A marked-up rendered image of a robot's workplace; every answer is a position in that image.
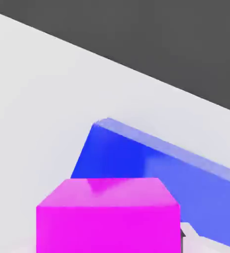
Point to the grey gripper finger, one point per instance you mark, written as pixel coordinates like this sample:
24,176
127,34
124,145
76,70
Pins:
188,237

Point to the small magenta cube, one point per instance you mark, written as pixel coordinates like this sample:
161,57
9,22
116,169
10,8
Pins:
108,227

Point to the large blue box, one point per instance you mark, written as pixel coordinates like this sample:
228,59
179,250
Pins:
186,177

